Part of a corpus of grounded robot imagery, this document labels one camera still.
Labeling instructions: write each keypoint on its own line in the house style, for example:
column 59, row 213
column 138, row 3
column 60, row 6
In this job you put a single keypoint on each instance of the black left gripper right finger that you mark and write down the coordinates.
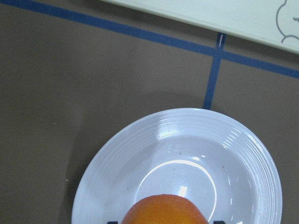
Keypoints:
column 219, row 222

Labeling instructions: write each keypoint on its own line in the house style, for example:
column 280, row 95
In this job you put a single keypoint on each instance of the cream bear print tray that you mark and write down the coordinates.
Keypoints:
column 271, row 22

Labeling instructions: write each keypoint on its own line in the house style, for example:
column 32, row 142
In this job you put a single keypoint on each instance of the orange mandarin fruit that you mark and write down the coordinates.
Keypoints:
column 164, row 209

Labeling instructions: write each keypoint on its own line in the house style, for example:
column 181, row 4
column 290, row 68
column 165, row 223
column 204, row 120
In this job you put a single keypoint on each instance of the white round plate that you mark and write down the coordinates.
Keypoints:
column 207, row 157

